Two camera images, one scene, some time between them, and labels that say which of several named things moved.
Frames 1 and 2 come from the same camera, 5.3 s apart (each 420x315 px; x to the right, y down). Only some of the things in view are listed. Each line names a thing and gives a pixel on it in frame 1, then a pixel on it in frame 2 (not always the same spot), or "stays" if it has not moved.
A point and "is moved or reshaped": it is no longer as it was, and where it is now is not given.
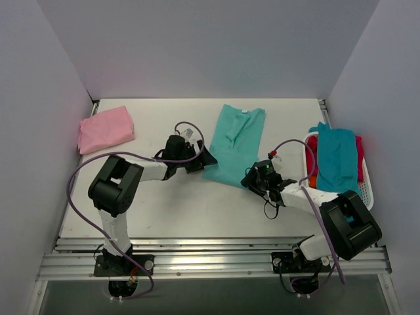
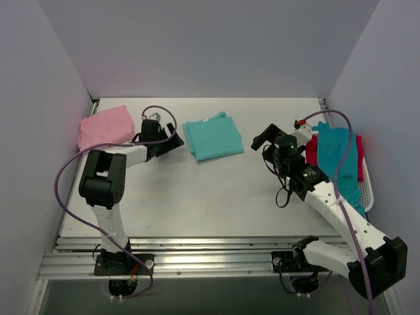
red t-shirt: (312, 142) stays
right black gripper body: (251, 181) → (268, 141)
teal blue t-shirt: (336, 159) stays
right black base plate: (291, 262) stays
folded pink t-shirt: (107, 128) stays
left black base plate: (119, 266) stays
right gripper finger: (249, 180) → (270, 134)
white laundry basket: (364, 186) stays
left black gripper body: (198, 157) → (165, 140)
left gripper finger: (206, 157) → (177, 140)
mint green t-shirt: (235, 144) is moved or reshaped
